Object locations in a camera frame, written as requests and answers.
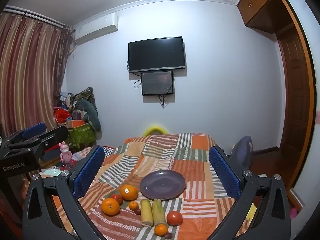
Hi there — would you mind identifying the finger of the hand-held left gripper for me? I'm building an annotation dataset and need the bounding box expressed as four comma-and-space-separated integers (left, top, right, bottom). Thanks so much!
4, 122, 47, 147
29, 126, 70, 156

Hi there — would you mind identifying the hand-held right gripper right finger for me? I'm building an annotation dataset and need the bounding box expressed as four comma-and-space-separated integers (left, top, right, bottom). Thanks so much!
209, 144, 292, 240

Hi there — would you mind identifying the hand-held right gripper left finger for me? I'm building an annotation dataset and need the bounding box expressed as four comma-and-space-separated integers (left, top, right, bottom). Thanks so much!
23, 144, 106, 240

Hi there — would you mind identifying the orange with sticker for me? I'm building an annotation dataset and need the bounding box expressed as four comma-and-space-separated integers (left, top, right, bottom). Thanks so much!
101, 198, 121, 216
120, 184, 138, 201

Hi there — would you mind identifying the purple plate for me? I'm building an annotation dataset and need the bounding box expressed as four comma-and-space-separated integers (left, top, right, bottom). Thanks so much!
139, 170, 187, 201

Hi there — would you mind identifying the yellow banana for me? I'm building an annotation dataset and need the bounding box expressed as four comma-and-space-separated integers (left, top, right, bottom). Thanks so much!
140, 199, 153, 227

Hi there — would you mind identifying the yellow-green sugarcane piece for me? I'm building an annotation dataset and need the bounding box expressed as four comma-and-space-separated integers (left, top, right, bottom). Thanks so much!
152, 199, 167, 227

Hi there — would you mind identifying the pink toy rabbit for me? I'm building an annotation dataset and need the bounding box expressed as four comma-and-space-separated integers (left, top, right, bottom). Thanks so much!
59, 141, 73, 166

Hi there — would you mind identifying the red plastic bag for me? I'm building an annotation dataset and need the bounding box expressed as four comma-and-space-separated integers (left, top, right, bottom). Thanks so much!
54, 107, 73, 125

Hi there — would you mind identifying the orange box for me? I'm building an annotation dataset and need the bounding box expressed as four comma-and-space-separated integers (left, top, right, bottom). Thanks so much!
65, 120, 87, 130

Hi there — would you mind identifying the green cardboard box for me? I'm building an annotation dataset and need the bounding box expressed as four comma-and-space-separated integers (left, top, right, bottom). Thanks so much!
68, 124, 97, 151

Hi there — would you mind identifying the black white checkered cloth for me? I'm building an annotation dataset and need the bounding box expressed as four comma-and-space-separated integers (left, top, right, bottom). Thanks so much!
103, 145, 116, 158

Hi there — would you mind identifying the striped patchwork blanket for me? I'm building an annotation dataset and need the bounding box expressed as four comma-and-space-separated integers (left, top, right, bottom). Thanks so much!
51, 133, 255, 240

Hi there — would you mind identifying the grey plush pillow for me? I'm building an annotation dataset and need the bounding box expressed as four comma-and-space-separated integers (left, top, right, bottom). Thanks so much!
74, 98, 102, 132

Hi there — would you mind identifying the yellow paper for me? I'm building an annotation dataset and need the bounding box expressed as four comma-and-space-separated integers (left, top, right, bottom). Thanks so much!
246, 202, 257, 222

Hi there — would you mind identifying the dark patterned cloth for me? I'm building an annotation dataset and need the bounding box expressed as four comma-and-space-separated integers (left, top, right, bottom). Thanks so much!
71, 87, 97, 111

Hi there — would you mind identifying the striped brown curtain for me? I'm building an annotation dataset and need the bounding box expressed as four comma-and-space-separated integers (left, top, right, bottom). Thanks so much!
0, 12, 73, 137

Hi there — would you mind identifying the yellow round plastic object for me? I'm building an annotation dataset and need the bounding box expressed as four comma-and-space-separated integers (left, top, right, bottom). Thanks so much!
142, 126, 169, 136

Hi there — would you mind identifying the brown wooden door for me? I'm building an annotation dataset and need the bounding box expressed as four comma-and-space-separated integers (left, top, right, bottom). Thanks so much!
277, 24, 313, 191

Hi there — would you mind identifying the small black monitor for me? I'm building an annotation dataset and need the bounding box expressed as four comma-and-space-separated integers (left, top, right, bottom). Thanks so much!
141, 70, 174, 96

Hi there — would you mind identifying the white air conditioner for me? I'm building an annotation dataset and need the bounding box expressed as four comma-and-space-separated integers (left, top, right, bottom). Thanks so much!
74, 12, 119, 43

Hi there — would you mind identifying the wooden overhead cabinet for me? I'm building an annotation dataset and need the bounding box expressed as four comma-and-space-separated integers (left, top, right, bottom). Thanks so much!
237, 0, 296, 34

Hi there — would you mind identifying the black wall television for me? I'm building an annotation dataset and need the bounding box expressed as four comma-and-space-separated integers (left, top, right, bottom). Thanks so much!
128, 36, 186, 73

